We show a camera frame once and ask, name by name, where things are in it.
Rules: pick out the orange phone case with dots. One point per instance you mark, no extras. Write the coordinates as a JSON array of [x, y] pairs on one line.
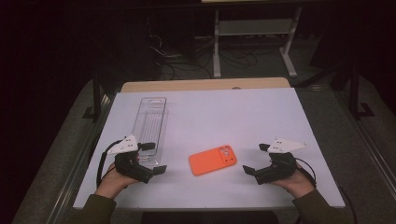
[[208, 161]]

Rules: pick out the clear plastic tray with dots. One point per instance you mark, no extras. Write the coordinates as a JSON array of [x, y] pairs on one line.
[[151, 123]]

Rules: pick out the person's right hand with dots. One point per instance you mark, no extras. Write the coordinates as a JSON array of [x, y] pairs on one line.
[[295, 185]]

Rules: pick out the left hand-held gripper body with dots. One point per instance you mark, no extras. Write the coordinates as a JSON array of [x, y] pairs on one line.
[[127, 166]]

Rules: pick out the person's left hand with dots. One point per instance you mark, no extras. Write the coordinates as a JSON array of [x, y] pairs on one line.
[[110, 182]]

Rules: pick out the white metal desk frame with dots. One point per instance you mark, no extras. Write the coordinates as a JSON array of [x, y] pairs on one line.
[[255, 27]]

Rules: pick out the black metal stand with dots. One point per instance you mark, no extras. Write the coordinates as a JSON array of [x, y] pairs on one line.
[[355, 93], [96, 99]]

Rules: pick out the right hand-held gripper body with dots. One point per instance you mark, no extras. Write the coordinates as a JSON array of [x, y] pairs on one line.
[[277, 168]]

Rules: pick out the aluminium rail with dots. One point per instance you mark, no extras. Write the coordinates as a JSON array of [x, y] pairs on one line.
[[370, 149], [77, 174]]

